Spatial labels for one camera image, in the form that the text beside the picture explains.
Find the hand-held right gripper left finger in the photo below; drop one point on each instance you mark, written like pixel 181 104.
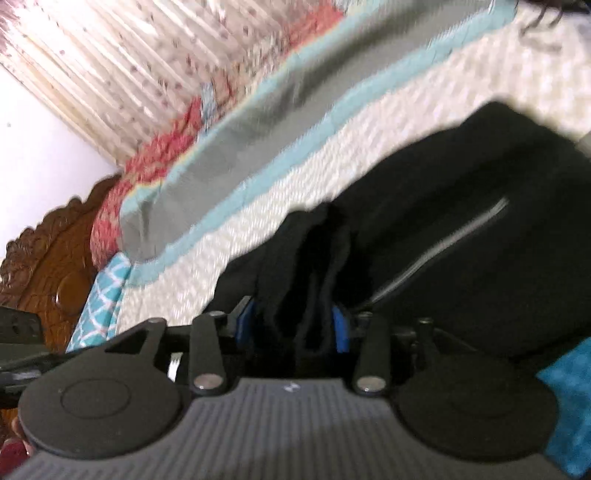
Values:
pixel 245 321

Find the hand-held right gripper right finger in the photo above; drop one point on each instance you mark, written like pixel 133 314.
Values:
pixel 340 332

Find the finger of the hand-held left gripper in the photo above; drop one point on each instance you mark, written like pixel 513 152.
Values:
pixel 27 367

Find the black zippered jacket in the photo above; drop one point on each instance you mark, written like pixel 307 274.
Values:
pixel 438 184

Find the carved wooden headboard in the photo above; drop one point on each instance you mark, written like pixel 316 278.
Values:
pixel 51 258

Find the teal diamond pattern pillow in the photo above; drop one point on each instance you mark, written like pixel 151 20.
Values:
pixel 101 300

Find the grey blanket with teal border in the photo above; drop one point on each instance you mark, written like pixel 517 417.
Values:
pixel 258 129

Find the dark teal cloth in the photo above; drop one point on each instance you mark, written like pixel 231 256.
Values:
pixel 570 397

